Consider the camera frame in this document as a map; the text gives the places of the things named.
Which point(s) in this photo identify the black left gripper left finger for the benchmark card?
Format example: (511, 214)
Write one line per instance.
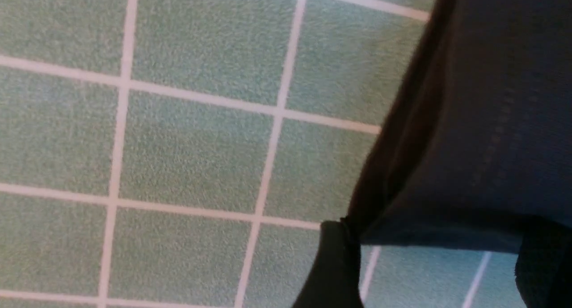
(333, 281)

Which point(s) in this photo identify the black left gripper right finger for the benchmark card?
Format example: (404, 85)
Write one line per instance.
(543, 272)

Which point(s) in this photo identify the dark gray long-sleeve top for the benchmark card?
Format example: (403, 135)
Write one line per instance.
(477, 143)

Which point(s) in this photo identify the green checkered table mat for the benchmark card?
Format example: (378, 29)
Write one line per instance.
(249, 128)

